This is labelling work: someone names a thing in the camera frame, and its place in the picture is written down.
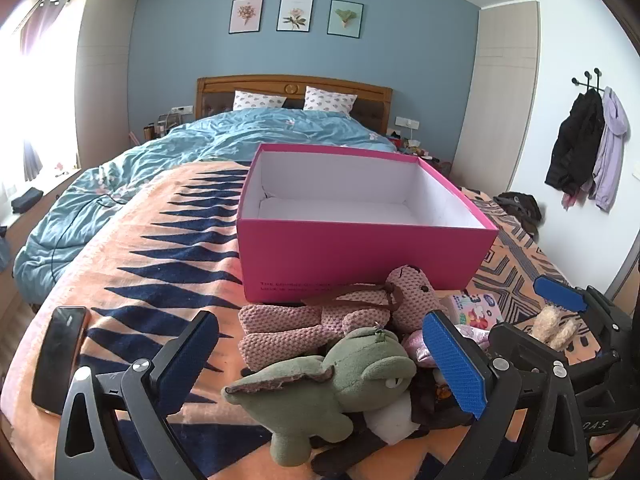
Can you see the purple curtain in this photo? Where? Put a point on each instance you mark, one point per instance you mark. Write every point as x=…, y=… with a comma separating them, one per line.
x=40, y=35

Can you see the framed flower picture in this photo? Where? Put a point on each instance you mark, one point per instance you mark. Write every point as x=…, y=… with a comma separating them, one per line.
x=295, y=14
x=246, y=15

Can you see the white wall socket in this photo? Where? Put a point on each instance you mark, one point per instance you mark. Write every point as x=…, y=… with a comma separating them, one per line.
x=407, y=122

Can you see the pink cardboard box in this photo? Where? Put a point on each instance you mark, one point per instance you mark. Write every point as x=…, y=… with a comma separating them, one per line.
x=325, y=255

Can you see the orange navy patterned blanket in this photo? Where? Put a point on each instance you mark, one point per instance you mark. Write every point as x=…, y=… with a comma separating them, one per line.
x=150, y=240

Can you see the black folded cloth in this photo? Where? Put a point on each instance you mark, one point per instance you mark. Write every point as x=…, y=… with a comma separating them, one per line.
x=27, y=200

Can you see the black jacket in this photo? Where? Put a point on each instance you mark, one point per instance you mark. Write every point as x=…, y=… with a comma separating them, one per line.
x=575, y=145

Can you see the white patterned pillow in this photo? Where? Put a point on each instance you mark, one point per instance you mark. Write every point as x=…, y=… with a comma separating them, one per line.
x=260, y=100
x=330, y=100

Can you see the framed green leaf picture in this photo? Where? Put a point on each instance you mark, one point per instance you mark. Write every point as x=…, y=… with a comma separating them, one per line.
x=345, y=19

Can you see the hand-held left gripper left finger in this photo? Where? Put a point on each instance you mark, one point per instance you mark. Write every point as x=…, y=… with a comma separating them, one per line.
x=187, y=360

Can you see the black smartphone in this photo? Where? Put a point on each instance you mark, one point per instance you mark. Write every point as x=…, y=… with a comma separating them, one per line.
x=57, y=360

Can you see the green plush toy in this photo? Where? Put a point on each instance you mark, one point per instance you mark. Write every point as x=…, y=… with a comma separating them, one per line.
x=310, y=390

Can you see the dark grey clothes pile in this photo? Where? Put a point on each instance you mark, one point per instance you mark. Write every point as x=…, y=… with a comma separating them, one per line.
x=520, y=210

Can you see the beige plush rabbit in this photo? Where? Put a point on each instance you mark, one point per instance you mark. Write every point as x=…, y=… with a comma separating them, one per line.
x=550, y=322

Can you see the black wall coat hooks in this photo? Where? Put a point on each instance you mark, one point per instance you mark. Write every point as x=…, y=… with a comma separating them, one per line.
x=590, y=80

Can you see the small colourful printed box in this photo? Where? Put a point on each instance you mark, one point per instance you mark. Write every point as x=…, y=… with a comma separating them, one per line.
x=472, y=310

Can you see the beige built-in wardrobe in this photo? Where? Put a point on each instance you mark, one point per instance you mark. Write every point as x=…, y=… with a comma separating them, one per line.
x=107, y=60
x=500, y=85

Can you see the wooden headboard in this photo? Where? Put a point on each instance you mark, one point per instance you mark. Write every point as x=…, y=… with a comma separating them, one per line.
x=215, y=95

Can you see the pink knitted plush toy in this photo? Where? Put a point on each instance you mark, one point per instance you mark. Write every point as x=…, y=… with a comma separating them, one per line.
x=300, y=330

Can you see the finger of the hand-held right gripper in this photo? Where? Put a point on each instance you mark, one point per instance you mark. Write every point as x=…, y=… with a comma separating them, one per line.
x=560, y=292
x=515, y=345

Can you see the blue floral duvet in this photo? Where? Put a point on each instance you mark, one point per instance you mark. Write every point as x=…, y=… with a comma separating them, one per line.
x=225, y=135

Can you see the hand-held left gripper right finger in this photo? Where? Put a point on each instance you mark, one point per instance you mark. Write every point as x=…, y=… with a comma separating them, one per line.
x=452, y=360

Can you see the white wall switch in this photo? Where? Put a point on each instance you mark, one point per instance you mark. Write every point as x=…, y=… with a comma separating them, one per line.
x=181, y=109

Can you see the clear cosmetics organizer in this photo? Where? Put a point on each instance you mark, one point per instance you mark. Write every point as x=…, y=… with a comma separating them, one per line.
x=167, y=122

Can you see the lilac jacket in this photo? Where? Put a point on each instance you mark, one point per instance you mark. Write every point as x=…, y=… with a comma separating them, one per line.
x=612, y=150

